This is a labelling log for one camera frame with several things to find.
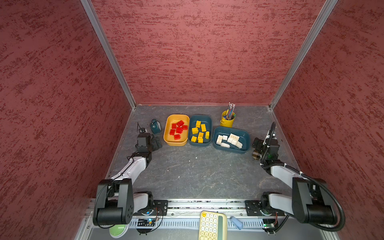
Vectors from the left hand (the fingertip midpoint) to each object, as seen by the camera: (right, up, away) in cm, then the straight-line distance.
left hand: (152, 143), depth 91 cm
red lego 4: (+15, +8, +13) cm, 22 cm away
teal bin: (+34, +15, +19) cm, 42 cm away
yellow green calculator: (+36, -35, -23) cm, 55 cm away
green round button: (-8, -36, -24) cm, 44 cm away
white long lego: (+44, +1, +8) cm, 44 cm away
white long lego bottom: (+55, +4, +9) cm, 56 cm away
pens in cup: (+51, +18, +10) cm, 55 cm away
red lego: (+11, +10, +16) cm, 22 cm away
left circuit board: (+3, -35, -20) cm, 41 cm away
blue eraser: (+47, -34, -22) cm, 62 cm away
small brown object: (+65, -7, -1) cm, 66 cm away
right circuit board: (+64, -36, -20) cm, 75 cm away
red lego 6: (+14, +3, +10) cm, 18 cm away
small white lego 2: (+53, +1, +9) cm, 54 cm away
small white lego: (+48, +3, +10) cm, 49 cm away
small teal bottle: (0, +10, +9) cm, 13 cm away
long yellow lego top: (+33, +9, +15) cm, 38 cm away
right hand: (+69, +1, 0) cm, 69 cm away
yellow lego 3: (+26, +2, +7) cm, 27 cm away
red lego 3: (+20, +10, +15) cm, 27 cm away
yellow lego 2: (+27, +7, +12) cm, 30 cm away
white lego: (+57, -2, +6) cm, 57 cm away
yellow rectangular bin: (+9, +2, +9) cm, 13 cm away
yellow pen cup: (+47, +13, +9) cm, 50 cm away
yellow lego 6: (+35, +5, +7) cm, 36 cm away
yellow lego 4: (+31, +4, +10) cm, 33 cm away
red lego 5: (+11, +6, +13) cm, 18 cm away
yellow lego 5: (+30, +2, +7) cm, 31 cm away
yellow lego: (+29, +12, +16) cm, 35 cm away
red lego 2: (+17, +12, +16) cm, 26 cm away
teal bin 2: (+61, +2, +9) cm, 62 cm away
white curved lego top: (+47, -2, +5) cm, 47 cm away
